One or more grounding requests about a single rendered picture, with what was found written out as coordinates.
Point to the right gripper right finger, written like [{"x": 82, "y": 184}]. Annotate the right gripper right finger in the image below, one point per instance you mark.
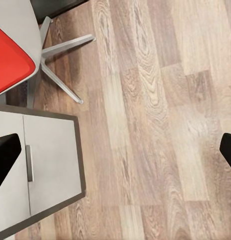
[{"x": 225, "y": 147}]

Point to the swivel chair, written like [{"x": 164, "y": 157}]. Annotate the swivel chair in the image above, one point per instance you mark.
[{"x": 21, "y": 53}]

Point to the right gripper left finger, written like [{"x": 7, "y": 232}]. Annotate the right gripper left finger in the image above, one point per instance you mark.
[{"x": 10, "y": 149}]

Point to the desk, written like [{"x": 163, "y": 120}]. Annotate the desk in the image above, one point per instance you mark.
[{"x": 48, "y": 174}]

